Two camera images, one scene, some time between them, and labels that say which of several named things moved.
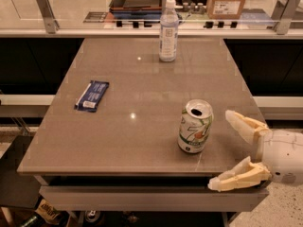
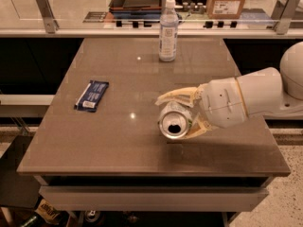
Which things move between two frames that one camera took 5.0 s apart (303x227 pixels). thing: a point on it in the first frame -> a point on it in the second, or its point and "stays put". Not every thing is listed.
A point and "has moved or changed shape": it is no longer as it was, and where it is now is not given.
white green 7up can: (194, 126) has moved or changed shape
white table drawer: (152, 199) stays put
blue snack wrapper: (91, 96) stays put
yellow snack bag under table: (47, 212) stays put
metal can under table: (92, 216) stays put
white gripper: (283, 156) -> (222, 103)
